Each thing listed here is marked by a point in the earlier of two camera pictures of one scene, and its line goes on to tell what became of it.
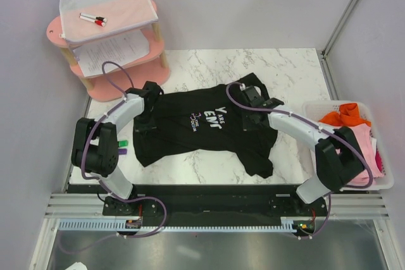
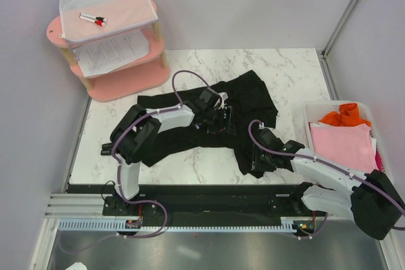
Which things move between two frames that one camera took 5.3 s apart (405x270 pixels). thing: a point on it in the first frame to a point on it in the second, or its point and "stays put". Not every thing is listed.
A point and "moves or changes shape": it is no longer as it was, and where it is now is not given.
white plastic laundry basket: (317, 110) stays put
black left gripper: (140, 128) to (224, 125)
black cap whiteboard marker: (93, 17) stays put
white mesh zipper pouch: (89, 16) stays put
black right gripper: (247, 126) to (256, 164)
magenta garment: (378, 160) stays put
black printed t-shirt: (209, 120) moves or changes shape
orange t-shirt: (348, 115) stays put
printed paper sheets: (121, 49) stays put
